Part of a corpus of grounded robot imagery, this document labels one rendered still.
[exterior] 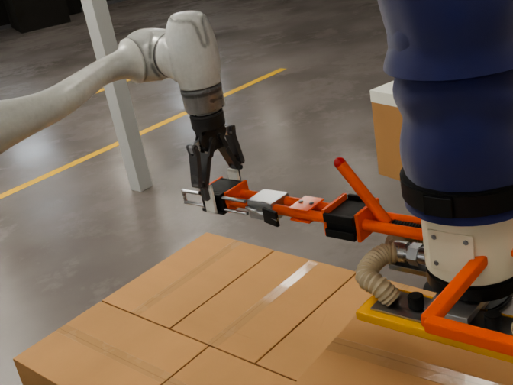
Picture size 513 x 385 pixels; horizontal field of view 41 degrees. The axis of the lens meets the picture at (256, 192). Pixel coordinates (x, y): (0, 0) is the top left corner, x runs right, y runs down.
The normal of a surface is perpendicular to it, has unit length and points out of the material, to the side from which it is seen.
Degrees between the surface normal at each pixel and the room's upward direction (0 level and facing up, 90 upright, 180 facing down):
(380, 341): 0
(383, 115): 90
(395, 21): 100
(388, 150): 90
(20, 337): 0
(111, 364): 0
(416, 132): 76
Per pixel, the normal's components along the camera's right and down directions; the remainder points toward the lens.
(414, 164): -0.85, 0.37
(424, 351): -0.17, -0.90
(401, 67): -0.87, 0.00
